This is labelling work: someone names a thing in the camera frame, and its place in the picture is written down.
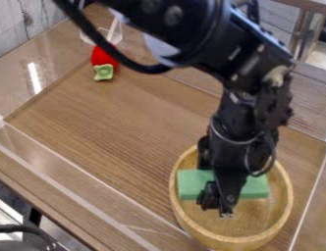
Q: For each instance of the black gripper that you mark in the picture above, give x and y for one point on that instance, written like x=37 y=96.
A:
x=234 y=159

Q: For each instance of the green rectangular block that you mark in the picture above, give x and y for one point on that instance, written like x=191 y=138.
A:
x=191 y=182

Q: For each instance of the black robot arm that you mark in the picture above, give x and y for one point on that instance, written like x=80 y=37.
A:
x=216 y=37

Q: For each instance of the brown wooden bowl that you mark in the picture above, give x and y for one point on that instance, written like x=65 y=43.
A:
x=258 y=219

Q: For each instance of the red strawberry toy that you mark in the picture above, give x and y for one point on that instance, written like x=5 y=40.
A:
x=104 y=64

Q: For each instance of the clear acrylic tray wall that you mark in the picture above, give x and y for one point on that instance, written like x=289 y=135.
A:
x=108 y=220

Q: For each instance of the clear acrylic corner bracket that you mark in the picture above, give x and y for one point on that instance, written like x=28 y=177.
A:
x=112 y=34

